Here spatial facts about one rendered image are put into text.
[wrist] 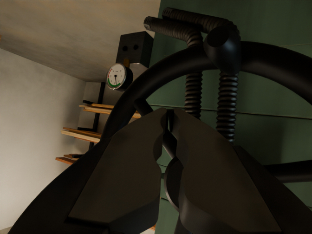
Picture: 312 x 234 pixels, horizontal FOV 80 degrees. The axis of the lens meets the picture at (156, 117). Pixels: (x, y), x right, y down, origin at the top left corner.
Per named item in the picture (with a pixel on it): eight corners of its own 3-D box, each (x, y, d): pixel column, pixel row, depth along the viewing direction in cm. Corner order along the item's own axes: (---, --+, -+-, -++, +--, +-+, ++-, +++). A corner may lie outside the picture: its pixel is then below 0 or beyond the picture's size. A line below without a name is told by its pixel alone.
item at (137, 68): (145, 29, 44) (139, 62, 43) (168, 52, 54) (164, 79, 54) (118, 34, 48) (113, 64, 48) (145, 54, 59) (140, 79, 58)
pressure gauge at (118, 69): (129, 53, 42) (122, 89, 41) (139, 60, 45) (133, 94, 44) (109, 55, 45) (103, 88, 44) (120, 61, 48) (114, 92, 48)
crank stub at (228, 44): (230, 55, 12) (194, 52, 13) (241, 81, 17) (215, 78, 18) (242, 17, 12) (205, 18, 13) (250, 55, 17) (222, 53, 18)
